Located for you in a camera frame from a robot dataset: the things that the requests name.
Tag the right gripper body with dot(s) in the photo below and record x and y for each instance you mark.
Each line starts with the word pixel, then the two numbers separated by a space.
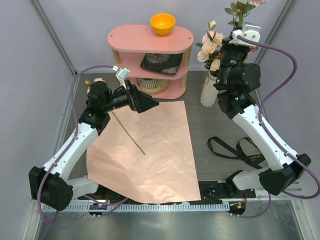
pixel 232 55

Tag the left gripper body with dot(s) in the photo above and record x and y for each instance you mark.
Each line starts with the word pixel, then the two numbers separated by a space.
pixel 120 99

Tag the pale pink flower stem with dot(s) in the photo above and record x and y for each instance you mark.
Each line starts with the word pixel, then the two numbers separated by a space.
pixel 212 25

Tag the pink wrapping paper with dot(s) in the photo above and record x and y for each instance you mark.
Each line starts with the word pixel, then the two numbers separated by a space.
pixel 154 164

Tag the peach and orange flower bunch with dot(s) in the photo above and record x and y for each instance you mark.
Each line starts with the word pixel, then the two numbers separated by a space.
pixel 210 50

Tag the light pink rose spray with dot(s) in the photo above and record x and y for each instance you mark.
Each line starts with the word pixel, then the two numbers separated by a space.
pixel 239 10

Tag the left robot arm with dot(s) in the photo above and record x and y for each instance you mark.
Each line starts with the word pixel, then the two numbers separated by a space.
pixel 50 184

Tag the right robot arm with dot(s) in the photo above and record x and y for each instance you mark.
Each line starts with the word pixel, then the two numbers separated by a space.
pixel 235 81

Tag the white ribbed ceramic vase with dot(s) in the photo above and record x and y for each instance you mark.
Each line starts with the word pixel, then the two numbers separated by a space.
pixel 209 93

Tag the pink three-tier shelf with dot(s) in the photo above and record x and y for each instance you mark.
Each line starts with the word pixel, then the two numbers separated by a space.
pixel 130 43

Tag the black floral square plate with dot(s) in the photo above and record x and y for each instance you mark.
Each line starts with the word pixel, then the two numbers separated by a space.
pixel 162 62

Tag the orange plastic bowl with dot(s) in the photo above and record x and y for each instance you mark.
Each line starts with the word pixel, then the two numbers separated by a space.
pixel 162 23

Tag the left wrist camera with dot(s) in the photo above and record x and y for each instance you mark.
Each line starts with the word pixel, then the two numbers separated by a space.
pixel 121 74

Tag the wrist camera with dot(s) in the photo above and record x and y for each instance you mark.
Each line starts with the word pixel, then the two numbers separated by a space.
pixel 248 31
pixel 121 74

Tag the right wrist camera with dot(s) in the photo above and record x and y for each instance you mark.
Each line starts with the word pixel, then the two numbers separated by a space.
pixel 248 31

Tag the aluminium rail frame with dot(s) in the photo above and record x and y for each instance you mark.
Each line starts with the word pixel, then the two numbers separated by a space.
pixel 99 207

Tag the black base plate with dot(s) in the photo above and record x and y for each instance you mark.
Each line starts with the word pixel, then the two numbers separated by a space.
pixel 211 192

